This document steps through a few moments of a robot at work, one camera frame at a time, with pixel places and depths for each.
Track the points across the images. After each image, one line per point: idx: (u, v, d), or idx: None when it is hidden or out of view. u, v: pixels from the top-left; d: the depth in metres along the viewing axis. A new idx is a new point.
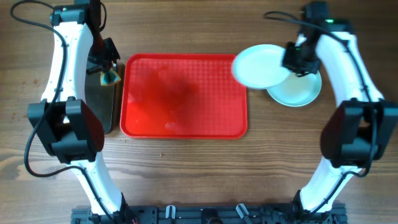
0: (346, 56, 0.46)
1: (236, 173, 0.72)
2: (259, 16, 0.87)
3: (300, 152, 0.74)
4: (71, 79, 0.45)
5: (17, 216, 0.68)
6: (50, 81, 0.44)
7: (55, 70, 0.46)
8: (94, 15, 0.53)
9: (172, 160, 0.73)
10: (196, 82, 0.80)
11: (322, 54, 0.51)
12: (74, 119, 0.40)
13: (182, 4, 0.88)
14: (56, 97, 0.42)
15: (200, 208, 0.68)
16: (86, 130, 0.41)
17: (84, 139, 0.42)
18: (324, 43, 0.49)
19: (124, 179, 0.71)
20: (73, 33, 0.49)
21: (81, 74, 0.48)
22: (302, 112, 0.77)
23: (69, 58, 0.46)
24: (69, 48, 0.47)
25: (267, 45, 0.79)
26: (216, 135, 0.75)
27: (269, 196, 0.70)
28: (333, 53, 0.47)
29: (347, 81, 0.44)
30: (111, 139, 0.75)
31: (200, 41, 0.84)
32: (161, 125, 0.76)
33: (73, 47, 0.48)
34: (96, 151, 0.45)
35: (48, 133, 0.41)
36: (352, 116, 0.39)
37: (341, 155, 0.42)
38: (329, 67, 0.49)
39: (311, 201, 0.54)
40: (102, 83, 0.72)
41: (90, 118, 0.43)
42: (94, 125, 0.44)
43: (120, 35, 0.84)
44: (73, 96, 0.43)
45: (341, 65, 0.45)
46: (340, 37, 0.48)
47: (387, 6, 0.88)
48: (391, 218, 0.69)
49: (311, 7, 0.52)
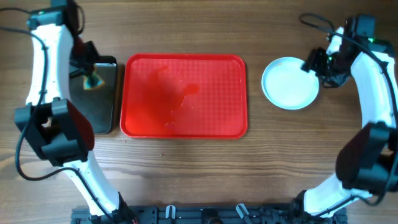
0: (381, 78, 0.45)
1: (236, 173, 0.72)
2: (259, 15, 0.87)
3: (300, 152, 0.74)
4: (55, 81, 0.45)
5: (17, 216, 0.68)
6: (33, 86, 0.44)
7: (37, 73, 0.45)
8: (71, 15, 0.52)
9: (172, 160, 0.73)
10: (196, 82, 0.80)
11: (356, 68, 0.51)
12: (61, 119, 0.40)
13: (182, 4, 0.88)
14: (41, 99, 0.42)
15: (200, 208, 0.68)
16: (75, 129, 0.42)
17: (74, 139, 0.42)
18: (362, 58, 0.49)
19: (124, 179, 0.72)
20: (52, 35, 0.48)
21: (64, 76, 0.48)
22: (302, 111, 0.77)
23: (51, 61, 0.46)
24: (50, 50, 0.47)
25: (285, 59, 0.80)
26: (216, 135, 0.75)
27: (269, 196, 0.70)
28: (369, 71, 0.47)
29: (378, 102, 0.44)
30: (111, 139, 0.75)
31: (200, 41, 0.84)
32: (161, 125, 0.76)
33: (53, 48, 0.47)
34: (87, 150, 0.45)
35: (37, 137, 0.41)
36: (379, 139, 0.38)
37: (357, 178, 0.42)
38: (360, 83, 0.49)
39: (314, 206, 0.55)
40: (86, 87, 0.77)
41: (79, 118, 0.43)
42: (83, 124, 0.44)
43: (120, 35, 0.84)
44: (58, 98, 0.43)
45: (375, 85, 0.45)
46: (380, 58, 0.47)
47: (388, 6, 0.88)
48: (391, 218, 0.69)
49: (356, 20, 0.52)
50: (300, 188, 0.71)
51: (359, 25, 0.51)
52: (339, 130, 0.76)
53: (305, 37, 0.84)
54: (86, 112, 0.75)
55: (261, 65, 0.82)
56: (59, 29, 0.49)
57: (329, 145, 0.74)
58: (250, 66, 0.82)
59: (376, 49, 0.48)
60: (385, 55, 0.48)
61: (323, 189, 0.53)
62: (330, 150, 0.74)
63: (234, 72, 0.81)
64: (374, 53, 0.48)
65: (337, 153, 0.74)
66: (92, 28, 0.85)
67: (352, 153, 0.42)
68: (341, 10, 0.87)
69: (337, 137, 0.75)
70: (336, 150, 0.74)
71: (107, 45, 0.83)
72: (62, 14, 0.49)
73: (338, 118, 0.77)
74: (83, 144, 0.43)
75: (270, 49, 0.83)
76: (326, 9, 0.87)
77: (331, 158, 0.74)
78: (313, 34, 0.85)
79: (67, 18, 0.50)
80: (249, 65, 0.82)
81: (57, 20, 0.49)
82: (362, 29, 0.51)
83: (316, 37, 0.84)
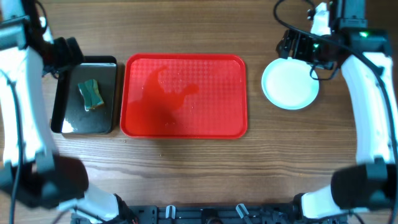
0: (377, 95, 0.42)
1: (236, 173, 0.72)
2: (258, 15, 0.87)
3: (300, 152, 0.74)
4: (33, 126, 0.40)
5: (17, 216, 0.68)
6: (8, 135, 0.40)
7: (9, 114, 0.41)
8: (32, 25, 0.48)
9: (171, 160, 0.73)
10: (196, 82, 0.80)
11: (347, 70, 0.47)
12: (48, 172, 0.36)
13: (182, 4, 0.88)
14: (22, 154, 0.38)
15: (200, 208, 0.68)
16: (63, 179, 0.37)
17: (68, 188, 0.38)
18: (354, 61, 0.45)
19: (124, 179, 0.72)
20: (16, 60, 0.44)
21: (44, 117, 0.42)
22: (302, 111, 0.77)
23: (22, 98, 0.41)
24: (18, 84, 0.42)
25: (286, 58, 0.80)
26: (216, 135, 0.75)
27: (269, 196, 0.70)
28: (362, 85, 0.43)
29: (374, 129, 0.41)
30: (111, 139, 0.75)
31: (200, 41, 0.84)
32: (161, 125, 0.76)
33: (23, 94, 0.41)
34: (82, 190, 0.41)
35: (23, 193, 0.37)
36: (374, 178, 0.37)
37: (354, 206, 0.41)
38: (353, 95, 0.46)
39: (310, 212, 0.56)
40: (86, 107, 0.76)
41: (64, 163, 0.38)
42: (69, 165, 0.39)
43: (120, 35, 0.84)
44: (40, 150, 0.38)
45: (370, 104, 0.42)
46: (374, 61, 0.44)
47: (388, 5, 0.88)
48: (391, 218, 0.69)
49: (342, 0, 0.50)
50: (300, 188, 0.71)
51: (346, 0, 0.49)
52: (339, 130, 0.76)
53: None
54: (86, 111, 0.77)
55: (261, 65, 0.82)
56: (23, 54, 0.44)
57: (328, 145, 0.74)
58: (251, 66, 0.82)
59: (371, 46, 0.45)
60: (380, 55, 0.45)
61: (319, 198, 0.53)
62: (330, 150, 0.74)
63: (235, 73, 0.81)
64: (367, 54, 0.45)
65: (337, 153, 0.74)
66: (92, 28, 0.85)
67: (347, 182, 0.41)
68: None
69: (337, 137, 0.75)
70: (336, 150, 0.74)
71: (107, 45, 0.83)
72: (18, 23, 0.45)
73: (338, 118, 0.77)
74: (76, 188, 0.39)
75: (270, 49, 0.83)
76: None
77: (331, 158, 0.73)
78: None
79: (30, 28, 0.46)
80: (249, 65, 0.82)
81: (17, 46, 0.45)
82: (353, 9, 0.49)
83: None
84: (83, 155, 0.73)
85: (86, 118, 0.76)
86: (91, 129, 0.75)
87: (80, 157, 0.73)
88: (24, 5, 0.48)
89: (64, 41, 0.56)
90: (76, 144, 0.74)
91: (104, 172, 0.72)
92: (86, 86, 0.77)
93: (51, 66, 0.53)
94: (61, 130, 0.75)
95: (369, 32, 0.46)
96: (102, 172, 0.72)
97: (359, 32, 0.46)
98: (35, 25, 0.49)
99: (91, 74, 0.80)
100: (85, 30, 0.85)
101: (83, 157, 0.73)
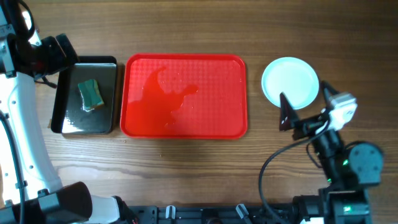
0: None
1: (236, 173, 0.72)
2: (259, 16, 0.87)
3: (300, 152, 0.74)
4: (33, 165, 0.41)
5: None
6: (5, 174, 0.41)
7: (5, 145, 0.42)
8: (20, 38, 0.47)
9: (172, 160, 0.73)
10: (195, 82, 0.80)
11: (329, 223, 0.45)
12: (52, 211, 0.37)
13: (182, 4, 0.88)
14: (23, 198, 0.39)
15: (200, 208, 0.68)
16: (68, 211, 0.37)
17: (73, 216, 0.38)
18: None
19: (124, 179, 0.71)
20: (6, 89, 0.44)
21: (41, 146, 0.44)
22: (302, 111, 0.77)
23: (17, 130, 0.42)
24: (11, 117, 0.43)
25: (287, 58, 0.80)
26: (216, 135, 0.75)
27: (269, 196, 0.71)
28: None
29: None
30: (111, 139, 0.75)
31: (200, 41, 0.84)
32: (161, 125, 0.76)
33: (17, 127, 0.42)
34: (89, 213, 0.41)
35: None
36: None
37: None
38: None
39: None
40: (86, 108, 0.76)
41: (69, 196, 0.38)
42: (75, 196, 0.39)
43: (120, 35, 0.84)
44: (43, 190, 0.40)
45: None
46: None
47: (388, 7, 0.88)
48: (392, 218, 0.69)
49: (356, 158, 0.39)
50: (300, 188, 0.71)
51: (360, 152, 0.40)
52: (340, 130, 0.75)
53: (305, 37, 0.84)
54: (86, 112, 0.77)
55: (261, 65, 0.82)
56: (13, 81, 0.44)
57: None
58: (251, 66, 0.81)
59: None
60: None
61: None
62: None
63: (235, 72, 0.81)
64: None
65: None
66: (93, 28, 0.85)
67: None
68: (341, 10, 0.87)
69: None
70: None
71: (107, 46, 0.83)
72: (6, 37, 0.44)
73: None
74: (83, 216, 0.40)
75: (270, 49, 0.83)
76: (325, 9, 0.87)
77: None
78: (313, 34, 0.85)
79: (17, 44, 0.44)
80: (249, 65, 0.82)
81: (5, 72, 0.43)
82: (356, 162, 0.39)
83: (316, 37, 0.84)
84: (83, 156, 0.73)
85: (86, 118, 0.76)
86: (92, 129, 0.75)
87: (80, 157, 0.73)
88: (6, 10, 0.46)
89: (55, 42, 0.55)
90: (76, 144, 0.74)
91: (104, 172, 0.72)
92: (86, 85, 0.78)
93: (43, 71, 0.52)
94: (62, 130, 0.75)
95: (352, 205, 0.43)
96: (102, 172, 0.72)
97: (343, 206, 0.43)
98: (22, 32, 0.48)
99: (91, 74, 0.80)
100: (85, 30, 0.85)
101: (83, 158, 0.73)
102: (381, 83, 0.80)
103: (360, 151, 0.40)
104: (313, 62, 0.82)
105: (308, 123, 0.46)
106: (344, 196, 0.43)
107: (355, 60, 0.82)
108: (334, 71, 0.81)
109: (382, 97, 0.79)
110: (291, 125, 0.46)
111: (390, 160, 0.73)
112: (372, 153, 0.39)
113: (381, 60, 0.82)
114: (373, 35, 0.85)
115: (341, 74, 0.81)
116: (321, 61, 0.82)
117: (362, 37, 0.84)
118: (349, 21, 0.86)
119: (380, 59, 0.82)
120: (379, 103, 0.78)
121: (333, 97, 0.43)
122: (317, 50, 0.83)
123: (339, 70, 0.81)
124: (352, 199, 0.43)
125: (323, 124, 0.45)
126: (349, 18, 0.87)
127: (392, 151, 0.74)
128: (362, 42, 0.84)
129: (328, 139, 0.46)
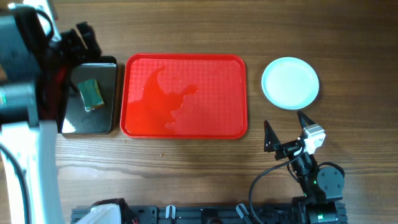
0: None
1: (236, 173, 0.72)
2: (259, 16, 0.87)
3: None
4: None
5: None
6: None
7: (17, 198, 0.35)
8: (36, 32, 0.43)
9: (172, 160, 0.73)
10: (196, 82, 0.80)
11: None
12: None
13: (182, 4, 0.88)
14: None
15: (200, 208, 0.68)
16: None
17: None
18: None
19: (124, 179, 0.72)
20: (27, 144, 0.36)
21: (56, 206, 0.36)
22: (302, 111, 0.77)
23: (33, 189, 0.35)
24: (27, 173, 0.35)
25: (287, 58, 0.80)
26: (216, 135, 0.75)
27: (269, 196, 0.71)
28: None
29: None
30: (111, 139, 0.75)
31: (200, 41, 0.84)
32: (161, 125, 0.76)
33: (32, 185, 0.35)
34: None
35: None
36: None
37: None
38: None
39: None
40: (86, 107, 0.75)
41: None
42: None
43: (120, 35, 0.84)
44: None
45: None
46: None
47: (387, 7, 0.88)
48: (391, 218, 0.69)
49: (322, 178, 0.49)
50: (299, 188, 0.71)
51: (326, 174, 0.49)
52: (340, 130, 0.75)
53: (305, 37, 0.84)
54: (86, 112, 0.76)
55: (261, 65, 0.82)
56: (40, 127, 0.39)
57: (329, 145, 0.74)
58: (251, 66, 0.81)
59: None
60: None
61: None
62: (331, 151, 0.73)
63: (235, 72, 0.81)
64: None
65: (337, 153, 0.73)
66: (93, 28, 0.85)
67: None
68: (341, 10, 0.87)
69: (336, 137, 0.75)
70: (337, 150, 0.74)
71: (107, 46, 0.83)
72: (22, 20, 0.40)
73: (338, 118, 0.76)
74: None
75: (270, 49, 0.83)
76: (325, 9, 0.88)
77: (331, 158, 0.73)
78: (313, 34, 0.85)
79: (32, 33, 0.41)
80: (249, 65, 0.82)
81: (28, 121, 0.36)
82: (322, 180, 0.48)
83: (316, 37, 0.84)
84: (83, 156, 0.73)
85: (87, 119, 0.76)
86: (92, 129, 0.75)
87: (81, 157, 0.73)
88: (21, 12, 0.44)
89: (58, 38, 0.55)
90: (76, 144, 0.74)
91: (104, 172, 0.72)
92: (86, 85, 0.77)
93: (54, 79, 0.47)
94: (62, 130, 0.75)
95: (323, 213, 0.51)
96: (102, 172, 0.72)
97: (317, 214, 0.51)
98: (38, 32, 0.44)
99: (91, 75, 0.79)
100: None
101: (83, 157, 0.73)
102: (380, 83, 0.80)
103: (327, 173, 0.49)
104: (314, 62, 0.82)
105: (286, 147, 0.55)
106: (318, 208, 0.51)
107: (355, 60, 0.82)
108: (334, 71, 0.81)
109: (382, 97, 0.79)
110: (274, 148, 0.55)
111: (390, 160, 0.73)
112: (336, 173, 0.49)
113: (380, 60, 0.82)
114: (373, 36, 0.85)
115: (341, 74, 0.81)
116: (321, 61, 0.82)
117: (362, 37, 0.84)
118: (349, 21, 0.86)
119: (380, 60, 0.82)
120: (380, 103, 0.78)
121: (306, 128, 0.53)
122: (317, 50, 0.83)
123: (339, 70, 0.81)
124: (326, 210, 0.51)
125: (300, 148, 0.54)
126: (350, 18, 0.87)
127: (392, 150, 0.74)
128: (362, 42, 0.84)
129: (304, 161, 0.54)
